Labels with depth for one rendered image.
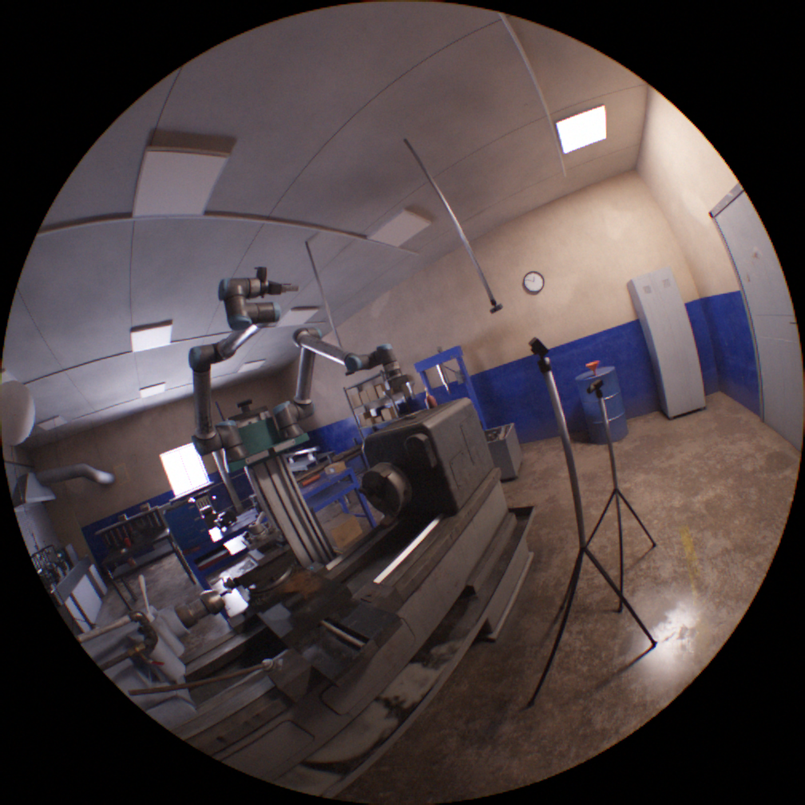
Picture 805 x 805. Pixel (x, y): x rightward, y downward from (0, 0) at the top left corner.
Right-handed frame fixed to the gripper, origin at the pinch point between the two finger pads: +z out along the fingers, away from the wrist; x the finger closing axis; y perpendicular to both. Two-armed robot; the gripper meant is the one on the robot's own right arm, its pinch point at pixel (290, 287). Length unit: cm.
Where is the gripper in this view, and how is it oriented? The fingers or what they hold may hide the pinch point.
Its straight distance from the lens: 134.0
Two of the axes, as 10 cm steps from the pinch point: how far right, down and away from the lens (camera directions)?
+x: 7.8, 4.3, -4.5
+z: 5.8, -2.5, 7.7
